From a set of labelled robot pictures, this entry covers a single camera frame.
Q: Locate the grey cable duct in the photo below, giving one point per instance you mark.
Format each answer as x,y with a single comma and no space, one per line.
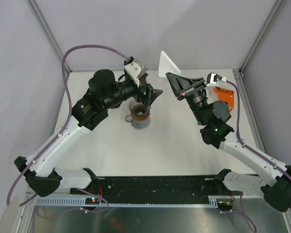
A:
92,202

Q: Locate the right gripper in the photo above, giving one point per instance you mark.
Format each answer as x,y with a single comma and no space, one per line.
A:
180,85

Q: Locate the orange coffee filter box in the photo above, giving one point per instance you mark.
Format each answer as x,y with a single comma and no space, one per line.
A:
218,93

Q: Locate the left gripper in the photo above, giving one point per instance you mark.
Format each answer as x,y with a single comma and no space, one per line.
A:
151,93

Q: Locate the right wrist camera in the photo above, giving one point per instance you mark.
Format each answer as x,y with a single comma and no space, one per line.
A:
213,79

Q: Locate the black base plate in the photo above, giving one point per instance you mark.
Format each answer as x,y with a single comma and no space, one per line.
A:
175,189

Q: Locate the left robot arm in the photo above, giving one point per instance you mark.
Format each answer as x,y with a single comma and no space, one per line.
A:
84,117

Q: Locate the clear ribbed glass dripper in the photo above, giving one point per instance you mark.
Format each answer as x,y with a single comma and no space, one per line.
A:
134,104

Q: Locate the aluminium frame rail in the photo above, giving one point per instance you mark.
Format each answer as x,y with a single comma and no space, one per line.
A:
224,184

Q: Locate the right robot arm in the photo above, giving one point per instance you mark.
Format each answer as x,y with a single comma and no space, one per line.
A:
273,180

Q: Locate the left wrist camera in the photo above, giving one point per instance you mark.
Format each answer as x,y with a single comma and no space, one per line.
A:
135,69

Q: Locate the white paper coffee filter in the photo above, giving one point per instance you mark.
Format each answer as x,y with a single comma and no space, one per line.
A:
166,65

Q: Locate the clear glass server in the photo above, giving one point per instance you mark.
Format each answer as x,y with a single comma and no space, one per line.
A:
137,124

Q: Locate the brown dripper ring holder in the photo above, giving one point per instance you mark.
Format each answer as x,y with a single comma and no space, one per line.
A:
141,117

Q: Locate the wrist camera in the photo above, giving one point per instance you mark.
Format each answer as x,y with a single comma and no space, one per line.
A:
213,79
135,69

